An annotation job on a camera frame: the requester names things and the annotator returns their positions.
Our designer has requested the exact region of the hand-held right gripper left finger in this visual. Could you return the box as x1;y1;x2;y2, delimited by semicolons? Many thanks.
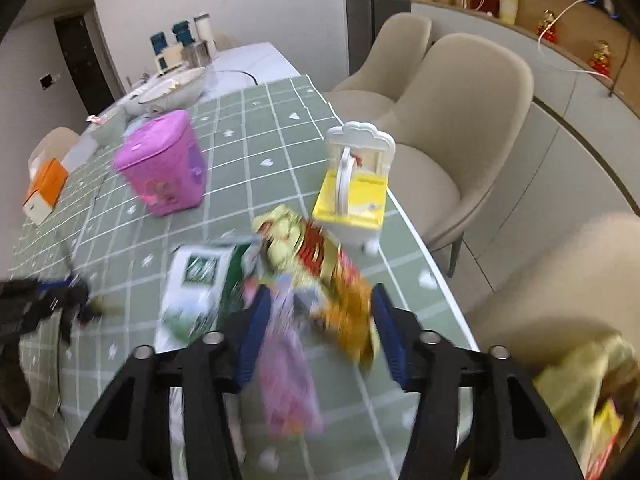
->
56;287;273;480

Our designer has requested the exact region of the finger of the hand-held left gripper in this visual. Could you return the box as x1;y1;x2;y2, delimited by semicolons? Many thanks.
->
35;280;93;306
47;302;106;345

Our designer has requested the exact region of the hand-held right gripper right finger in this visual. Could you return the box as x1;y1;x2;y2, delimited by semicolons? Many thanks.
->
371;284;586;480

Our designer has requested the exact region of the lilac plastic wrapper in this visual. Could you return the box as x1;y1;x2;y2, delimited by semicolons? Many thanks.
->
257;275;326;438

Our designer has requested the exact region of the yellow-green plastic bag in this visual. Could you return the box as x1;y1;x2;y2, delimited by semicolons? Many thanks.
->
532;332;628;476

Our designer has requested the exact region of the white green packet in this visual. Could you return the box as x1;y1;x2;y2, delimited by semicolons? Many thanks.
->
155;240;263;348

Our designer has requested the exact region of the yellow red snack packet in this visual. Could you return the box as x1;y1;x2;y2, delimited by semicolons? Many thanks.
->
252;205;381;371

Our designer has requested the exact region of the orange white box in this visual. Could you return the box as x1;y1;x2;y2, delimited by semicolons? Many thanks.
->
21;157;69;225

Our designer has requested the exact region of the white yellow toy stand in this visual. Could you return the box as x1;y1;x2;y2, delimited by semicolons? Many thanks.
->
311;121;396;255

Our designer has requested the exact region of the beige chair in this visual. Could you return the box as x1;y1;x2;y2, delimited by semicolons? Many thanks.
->
27;127;81;181
375;34;535;278
330;12;433;126
465;212;640;376

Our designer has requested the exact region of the green checked tablecloth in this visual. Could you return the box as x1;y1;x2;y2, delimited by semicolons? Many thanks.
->
7;75;481;480

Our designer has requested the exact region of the dark door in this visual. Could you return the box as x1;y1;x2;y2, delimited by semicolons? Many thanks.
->
54;14;113;116

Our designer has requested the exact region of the cream mug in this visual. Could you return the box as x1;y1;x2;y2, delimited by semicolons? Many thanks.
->
155;45;186;71

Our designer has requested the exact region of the steel cutlery holder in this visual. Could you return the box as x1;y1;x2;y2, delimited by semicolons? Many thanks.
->
181;42;208;66

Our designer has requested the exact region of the grey sideboard cabinet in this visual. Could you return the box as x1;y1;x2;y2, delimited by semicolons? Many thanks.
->
410;0;640;221

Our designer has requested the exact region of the white tall canister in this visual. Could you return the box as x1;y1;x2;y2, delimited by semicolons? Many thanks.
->
194;12;217;56

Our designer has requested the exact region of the red gold figurine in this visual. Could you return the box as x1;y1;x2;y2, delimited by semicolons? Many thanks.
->
589;41;613;78
537;10;560;43

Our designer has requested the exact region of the white cable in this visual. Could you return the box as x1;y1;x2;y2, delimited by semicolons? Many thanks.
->
537;0;616;75

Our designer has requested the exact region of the black cable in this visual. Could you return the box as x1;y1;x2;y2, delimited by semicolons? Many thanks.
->
609;35;632;98

